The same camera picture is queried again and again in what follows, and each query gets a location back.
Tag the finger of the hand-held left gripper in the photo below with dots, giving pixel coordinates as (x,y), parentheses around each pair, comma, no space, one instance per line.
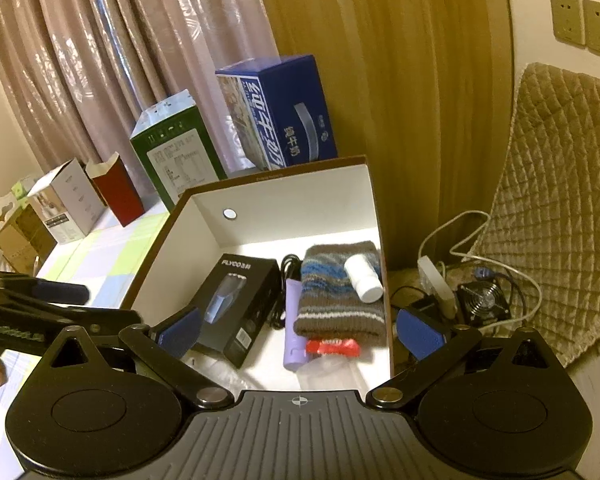
(105,317)
(60,292)

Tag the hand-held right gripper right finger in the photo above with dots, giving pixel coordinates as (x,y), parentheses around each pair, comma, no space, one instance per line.
(422,332)

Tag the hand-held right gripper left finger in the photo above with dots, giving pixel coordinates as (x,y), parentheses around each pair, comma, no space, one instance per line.
(177,332)

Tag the black shaver box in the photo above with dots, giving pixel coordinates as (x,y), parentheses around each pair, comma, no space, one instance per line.
(240,310)

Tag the white plastic bottle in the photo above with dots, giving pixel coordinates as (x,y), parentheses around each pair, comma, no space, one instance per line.
(365,280)

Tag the red snack packet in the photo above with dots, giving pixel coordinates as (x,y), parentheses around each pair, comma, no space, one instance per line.
(330,346)

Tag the striped knitted hat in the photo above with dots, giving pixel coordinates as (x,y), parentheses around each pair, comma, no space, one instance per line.
(330,305)

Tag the purple handheld device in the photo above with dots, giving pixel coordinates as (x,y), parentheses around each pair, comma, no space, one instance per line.
(295,340)

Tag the brown storage box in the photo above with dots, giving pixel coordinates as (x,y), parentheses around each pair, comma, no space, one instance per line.
(280,210)

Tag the black power adapter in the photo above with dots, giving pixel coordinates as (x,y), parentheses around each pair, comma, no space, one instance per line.
(422,306)

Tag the white power strip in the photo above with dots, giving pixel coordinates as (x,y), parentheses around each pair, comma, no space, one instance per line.
(435,280)

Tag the checked tablecloth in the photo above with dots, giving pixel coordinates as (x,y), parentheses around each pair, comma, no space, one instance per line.
(105,260)

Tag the brown cardboard box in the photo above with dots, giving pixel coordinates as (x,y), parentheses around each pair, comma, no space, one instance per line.
(27,240)

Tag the black cooling fan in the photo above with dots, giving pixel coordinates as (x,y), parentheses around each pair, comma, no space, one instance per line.
(482,302)

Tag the white product box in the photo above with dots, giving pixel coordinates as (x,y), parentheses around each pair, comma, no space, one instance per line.
(70,205)

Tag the cream hang-tab box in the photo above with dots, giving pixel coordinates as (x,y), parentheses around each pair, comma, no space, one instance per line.
(0,217)

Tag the dark red paper box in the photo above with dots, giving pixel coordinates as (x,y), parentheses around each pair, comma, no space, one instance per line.
(117,195)

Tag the green tissue packs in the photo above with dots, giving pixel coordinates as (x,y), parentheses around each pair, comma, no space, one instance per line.
(24,183)

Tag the green and white carton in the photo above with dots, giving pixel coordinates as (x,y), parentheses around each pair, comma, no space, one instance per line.
(180,160)

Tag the quilted beige chair cover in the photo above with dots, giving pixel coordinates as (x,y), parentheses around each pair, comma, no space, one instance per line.
(555,185)

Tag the pink patterned curtain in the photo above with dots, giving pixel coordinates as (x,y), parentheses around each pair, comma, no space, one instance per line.
(105,60)

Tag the blue milk carton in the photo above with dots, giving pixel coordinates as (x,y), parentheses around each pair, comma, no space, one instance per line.
(290,115)

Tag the yellow wooden panel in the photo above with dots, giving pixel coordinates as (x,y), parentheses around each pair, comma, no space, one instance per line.
(405,85)

